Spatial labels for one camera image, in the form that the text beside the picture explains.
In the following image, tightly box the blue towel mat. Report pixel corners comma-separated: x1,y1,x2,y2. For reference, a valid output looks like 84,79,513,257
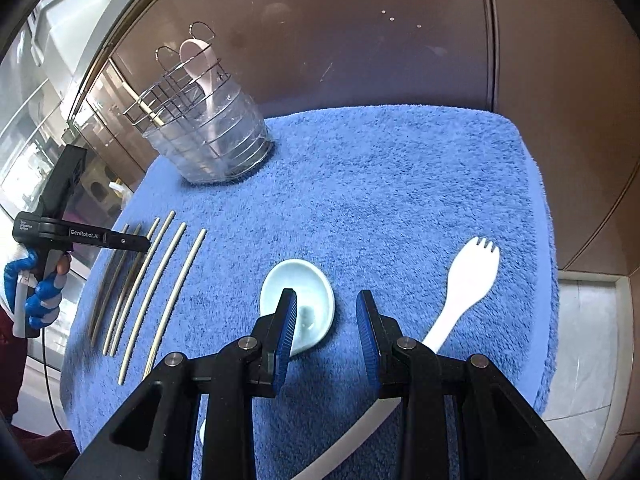
61,106,559,479

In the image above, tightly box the blue gloved left hand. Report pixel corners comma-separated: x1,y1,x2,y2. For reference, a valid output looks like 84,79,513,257
3,244,72,330

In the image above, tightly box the wire and plastic utensil holder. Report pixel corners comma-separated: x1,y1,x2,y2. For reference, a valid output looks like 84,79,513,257
121,20,276,186

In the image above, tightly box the beige chopstick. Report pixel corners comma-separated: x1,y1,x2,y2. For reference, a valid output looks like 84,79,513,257
90,250,138,348
142,229,207,378
88,249,120,339
117,221,188,387
102,245,153,356
107,210,177,358

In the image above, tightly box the white plastic spork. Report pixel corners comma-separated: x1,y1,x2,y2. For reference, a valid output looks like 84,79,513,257
295,237,500,479

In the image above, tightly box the light blue plastic spoon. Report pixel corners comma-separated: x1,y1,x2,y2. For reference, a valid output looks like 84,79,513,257
198,258,336,446

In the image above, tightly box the pink plastic spoon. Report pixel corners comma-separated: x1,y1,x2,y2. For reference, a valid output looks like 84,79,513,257
179,39,231,159

